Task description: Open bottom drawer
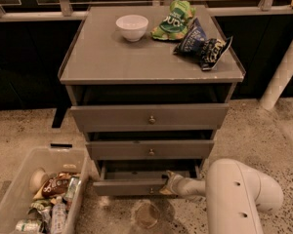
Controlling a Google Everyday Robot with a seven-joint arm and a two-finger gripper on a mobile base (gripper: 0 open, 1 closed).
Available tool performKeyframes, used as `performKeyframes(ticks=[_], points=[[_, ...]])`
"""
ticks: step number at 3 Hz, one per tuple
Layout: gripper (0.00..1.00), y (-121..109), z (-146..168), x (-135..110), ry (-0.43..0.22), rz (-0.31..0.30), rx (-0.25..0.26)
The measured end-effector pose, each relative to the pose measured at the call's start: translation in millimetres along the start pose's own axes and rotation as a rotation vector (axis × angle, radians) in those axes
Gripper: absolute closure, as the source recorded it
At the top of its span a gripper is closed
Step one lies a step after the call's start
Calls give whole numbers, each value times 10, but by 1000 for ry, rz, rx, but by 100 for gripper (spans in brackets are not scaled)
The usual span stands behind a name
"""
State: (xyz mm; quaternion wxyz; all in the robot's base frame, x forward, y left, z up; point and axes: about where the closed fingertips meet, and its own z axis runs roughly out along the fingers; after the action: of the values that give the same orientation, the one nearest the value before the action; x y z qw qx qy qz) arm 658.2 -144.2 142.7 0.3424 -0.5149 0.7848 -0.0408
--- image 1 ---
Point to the black chip bag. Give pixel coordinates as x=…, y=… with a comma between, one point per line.
x=211, y=52

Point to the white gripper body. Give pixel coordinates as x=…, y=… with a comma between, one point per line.
x=183, y=186

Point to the green chip bag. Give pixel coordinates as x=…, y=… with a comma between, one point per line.
x=175, y=26

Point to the grey bottom drawer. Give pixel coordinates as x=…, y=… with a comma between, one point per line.
x=126, y=179

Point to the small plastic bottle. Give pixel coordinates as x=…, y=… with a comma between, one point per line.
x=58, y=216

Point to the beige round cup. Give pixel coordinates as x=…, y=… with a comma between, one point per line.
x=38, y=178

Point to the grey three-drawer cabinet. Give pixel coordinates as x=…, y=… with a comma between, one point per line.
x=105, y=69

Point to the grey top drawer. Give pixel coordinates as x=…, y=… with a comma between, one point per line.
x=152, y=117

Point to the metal railing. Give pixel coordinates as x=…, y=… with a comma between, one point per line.
x=39, y=15

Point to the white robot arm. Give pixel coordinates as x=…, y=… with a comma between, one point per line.
x=235, y=195

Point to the blue chip bag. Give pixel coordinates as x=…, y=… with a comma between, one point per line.
x=193, y=41

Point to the grey middle drawer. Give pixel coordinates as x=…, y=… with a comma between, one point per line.
x=149, y=149

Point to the green snack packet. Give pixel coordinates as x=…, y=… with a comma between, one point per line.
x=39, y=205

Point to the white diagonal pillar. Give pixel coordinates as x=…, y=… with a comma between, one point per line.
x=279, y=81

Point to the tall drink can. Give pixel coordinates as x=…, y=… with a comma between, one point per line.
x=72, y=187

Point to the silver green can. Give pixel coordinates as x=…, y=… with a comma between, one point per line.
x=29, y=225

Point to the grey drawer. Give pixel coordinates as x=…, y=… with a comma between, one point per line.
x=152, y=117
x=149, y=149
x=126, y=179

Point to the white bowl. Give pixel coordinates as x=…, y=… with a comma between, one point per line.
x=132, y=27

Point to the round floor plate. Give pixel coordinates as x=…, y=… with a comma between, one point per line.
x=145, y=214

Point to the brown snack bag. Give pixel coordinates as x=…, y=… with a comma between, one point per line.
x=55, y=186

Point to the clear plastic bin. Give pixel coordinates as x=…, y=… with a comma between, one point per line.
x=15, y=203

